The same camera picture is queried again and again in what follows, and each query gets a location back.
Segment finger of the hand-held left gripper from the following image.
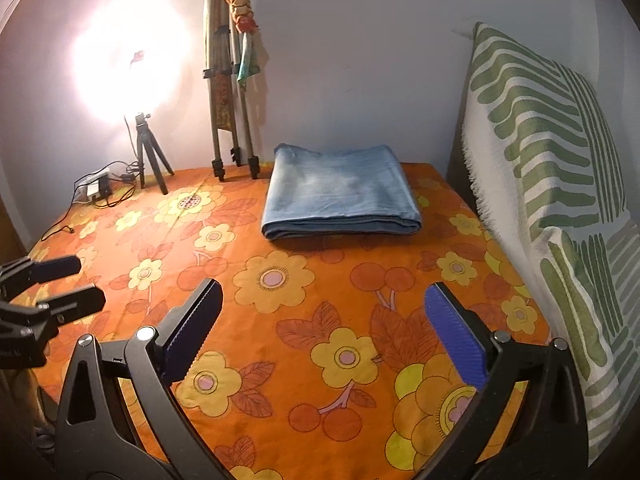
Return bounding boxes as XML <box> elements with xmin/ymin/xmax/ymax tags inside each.
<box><xmin>0</xmin><ymin>255</ymin><xmax>82</xmax><ymax>301</ymax></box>
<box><xmin>0</xmin><ymin>284</ymin><xmax>107</xmax><ymax>341</ymax></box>

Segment power strip with cables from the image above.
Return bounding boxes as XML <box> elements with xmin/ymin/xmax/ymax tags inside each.
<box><xmin>42</xmin><ymin>160</ymin><xmax>143</xmax><ymax>241</ymax></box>

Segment green striped white throw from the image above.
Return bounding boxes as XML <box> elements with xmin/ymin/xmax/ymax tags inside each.
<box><xmin>462</xmin><ymin>22</ymin><xmax>640</xmax><ymax>466</ymax></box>

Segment small black tripod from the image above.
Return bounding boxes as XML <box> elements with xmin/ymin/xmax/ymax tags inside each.
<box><xmin>134</xmin><ymin>112</ymin><xmax>176</xmax><ymax>196</ymax></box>

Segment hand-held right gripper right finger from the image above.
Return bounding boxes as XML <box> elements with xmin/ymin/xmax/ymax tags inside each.
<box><xmin>415</xmin><ymin>281</ymin><xmax>591</xmax><ymax>480</ymax></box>

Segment power adapter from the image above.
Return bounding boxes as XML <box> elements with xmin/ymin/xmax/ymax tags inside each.
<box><xmin>85</xmin><ymin>176</ymin><xmax>113</xmax><ymax>200</ymax></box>

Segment orange floral tablecloth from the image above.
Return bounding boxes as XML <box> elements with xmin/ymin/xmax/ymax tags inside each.
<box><xmin>27</xmin><ymin>162</ymin><xmax>551</xmax><ymax>480</ymax></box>

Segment light blue denim pants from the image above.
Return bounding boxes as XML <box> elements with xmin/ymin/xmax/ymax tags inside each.
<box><xmin>261</xmin><ymin>144</ymin><xmax>423</xmax><ymax>241</ymax></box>

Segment large folded tripod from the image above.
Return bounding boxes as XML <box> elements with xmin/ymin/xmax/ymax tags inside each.
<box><xmin>202</xmin><ymin>0</ymin><xmax>261</xmax><ymax>182</ymax></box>

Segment round ring light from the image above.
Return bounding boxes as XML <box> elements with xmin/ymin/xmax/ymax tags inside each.
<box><xmin>70</xmin><ymin>0</ymin><xmax>193</xmax><ymax>121</ymax></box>

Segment colourful patterned scarf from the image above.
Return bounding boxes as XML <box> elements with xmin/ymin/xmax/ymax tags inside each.
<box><xmin>222</xmin><ymin>0</ymin><xmax>263</xmax><ymax>83</ymax></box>

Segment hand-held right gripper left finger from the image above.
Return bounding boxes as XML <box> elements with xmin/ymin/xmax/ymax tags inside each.
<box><xmin>55</xmin><ymin>277</ymin><xmax>223</xmax><ymax>480</ymax></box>

